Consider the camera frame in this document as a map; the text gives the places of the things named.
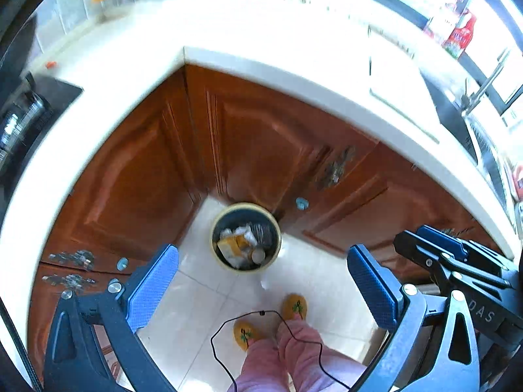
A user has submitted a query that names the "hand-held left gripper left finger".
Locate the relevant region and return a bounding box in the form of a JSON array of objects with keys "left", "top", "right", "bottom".
[{"left": 43, "top": 243, "right": 180, "bottom": 392}]

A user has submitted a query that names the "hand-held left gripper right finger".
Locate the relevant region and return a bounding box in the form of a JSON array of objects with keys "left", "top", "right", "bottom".
[{"left": 347, "top": 243, "right": 481, "bottom": 392}]

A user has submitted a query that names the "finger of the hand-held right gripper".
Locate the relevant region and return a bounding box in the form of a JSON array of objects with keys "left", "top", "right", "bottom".
[
  {"left": 416, "top": 224, "right": 503, "bottom": 272},
  {"left": 393, "top": 231, "right": 455, "bottom": 279}
]

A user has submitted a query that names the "yellow carton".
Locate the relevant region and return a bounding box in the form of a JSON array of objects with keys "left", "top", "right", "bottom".
[{"left": 216, "top": 235, "right": 250, "bottom": 264}]

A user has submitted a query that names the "round trash bin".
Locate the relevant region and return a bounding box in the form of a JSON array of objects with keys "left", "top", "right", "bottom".
[{"left": 210, "top": 202, "right": 282, "bottom": 272}]

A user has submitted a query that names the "wooden cabinet door under sink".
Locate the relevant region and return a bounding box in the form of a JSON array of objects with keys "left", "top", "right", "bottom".
[{"left": 302, "top": 143, "right": 509, "bottom": 290}]

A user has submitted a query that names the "yellow slipper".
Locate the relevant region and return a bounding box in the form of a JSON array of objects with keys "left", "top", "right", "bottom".
[
  {"left": 233, "top": 319, "right": 268, "bottom": 352},
  {"left": 281, "top": 293, "right": 309, "bottom": 321}
]

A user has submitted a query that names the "person's right leg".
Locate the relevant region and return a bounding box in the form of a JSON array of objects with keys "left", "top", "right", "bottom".
[{"left": 276, "top": 319, "right": 368, "bottom": 392}]

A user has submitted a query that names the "wide wooden cabinet door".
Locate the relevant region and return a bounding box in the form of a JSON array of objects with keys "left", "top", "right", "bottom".
[{"left": 28, "top": 67, "right": 211, "bottom": 376}]

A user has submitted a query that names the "stainless steel sink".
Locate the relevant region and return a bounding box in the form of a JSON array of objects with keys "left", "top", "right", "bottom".
[{"left": 421, "top": 65, "right": 523, "bottom": 229}]

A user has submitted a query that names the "metal faucet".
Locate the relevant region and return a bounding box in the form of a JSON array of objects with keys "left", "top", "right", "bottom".
[{"left": 461, "top": 47, "right": 512, "bottom": 115}]

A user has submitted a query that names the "flat rectangular board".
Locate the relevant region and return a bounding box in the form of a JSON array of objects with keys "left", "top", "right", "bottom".
[{"left": 368, "top": 35, "right": 442, "bottom": 144}]

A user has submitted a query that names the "wooden corner cabinet door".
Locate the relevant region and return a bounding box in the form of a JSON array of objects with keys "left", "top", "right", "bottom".
[{"left": 184, "top": 65, "right": 380, "bottom": 229}]

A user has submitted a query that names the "red detergent pouch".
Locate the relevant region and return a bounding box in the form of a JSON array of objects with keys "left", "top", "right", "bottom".
[{"left": 443, "top": 10, "right": 478, "bottom": 60}]

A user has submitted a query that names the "black glass cooktop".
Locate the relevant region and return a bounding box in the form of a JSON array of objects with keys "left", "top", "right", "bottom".
[{"left": 0, "top": 71, "right": 84, "bottom": 188}]

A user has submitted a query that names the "ornate metal cabinet handle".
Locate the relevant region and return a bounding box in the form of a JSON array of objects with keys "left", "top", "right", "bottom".
[
  {"left": 49, "top": 249, "right": 96, "bottom": 268},
  {"left": 41, "top": 273, "right": 96, "bottom": 292},
  {"left": 314, "top": 147, "right": 356, "bottom": 190}
]

